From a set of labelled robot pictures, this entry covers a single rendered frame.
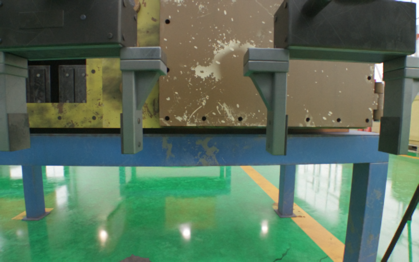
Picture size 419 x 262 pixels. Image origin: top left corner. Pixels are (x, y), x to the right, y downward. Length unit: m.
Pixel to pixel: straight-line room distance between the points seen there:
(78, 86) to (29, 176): 0.95
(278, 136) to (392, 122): 0.13
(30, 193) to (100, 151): 1.12
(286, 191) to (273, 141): 1.34
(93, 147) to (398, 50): 0.69
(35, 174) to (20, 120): 1.44
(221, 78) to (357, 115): 0.43
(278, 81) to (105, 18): 0.17
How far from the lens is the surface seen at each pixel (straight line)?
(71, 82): 0.93
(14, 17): 0.28
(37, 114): 0.75
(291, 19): 0.22
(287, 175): 1.51
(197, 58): 0.59
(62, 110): 0.70
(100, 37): 0.22
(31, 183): 1.74
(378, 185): 0.94
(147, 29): 0.66
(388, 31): 0.26
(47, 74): 1.00
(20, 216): 1.91
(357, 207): 0.96
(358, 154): 0.85
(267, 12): 0.67
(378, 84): 0.81
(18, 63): 0.30
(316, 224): 1.57
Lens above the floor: 0.69
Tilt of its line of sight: 5 degrees down
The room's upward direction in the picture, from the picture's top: 1 degrees clockwise
